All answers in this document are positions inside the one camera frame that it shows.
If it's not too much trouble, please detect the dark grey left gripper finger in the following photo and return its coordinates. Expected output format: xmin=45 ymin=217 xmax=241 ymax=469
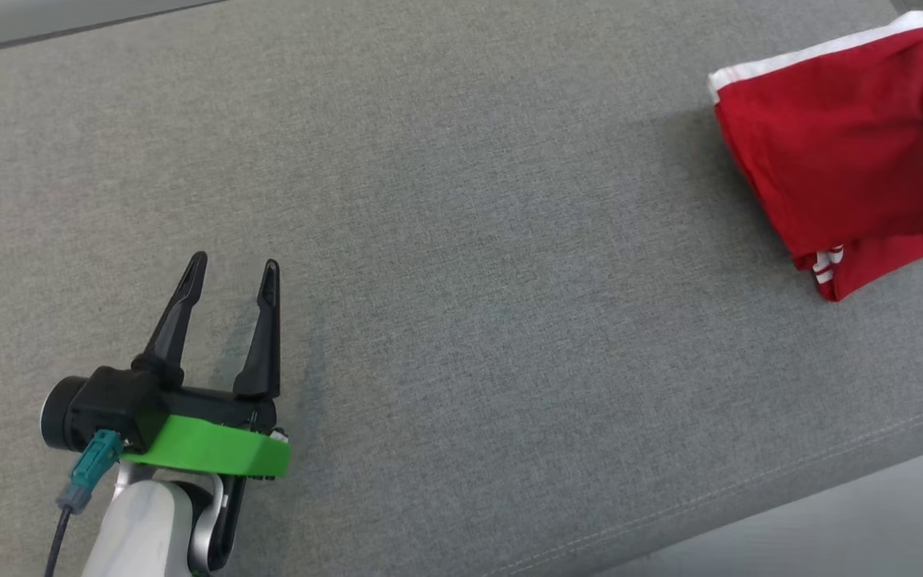
xmin=233 ymin=259 xmax=281 ymax=400
xmin=131 ymin=252 xmax=208 ymax=389

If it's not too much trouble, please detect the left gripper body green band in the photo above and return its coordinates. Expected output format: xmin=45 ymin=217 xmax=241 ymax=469
xmin=121 ymin=387 xmax=292 ymax=482

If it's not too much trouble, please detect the red shorts white waistband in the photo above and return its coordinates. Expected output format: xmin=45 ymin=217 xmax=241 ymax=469
xmin=708 ymin=10 xmax=923 ymax=259

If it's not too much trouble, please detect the left arm black cable teal plug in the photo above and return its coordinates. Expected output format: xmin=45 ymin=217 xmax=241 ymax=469
xmin=43 ymin=430 xmax=124 ymax=577

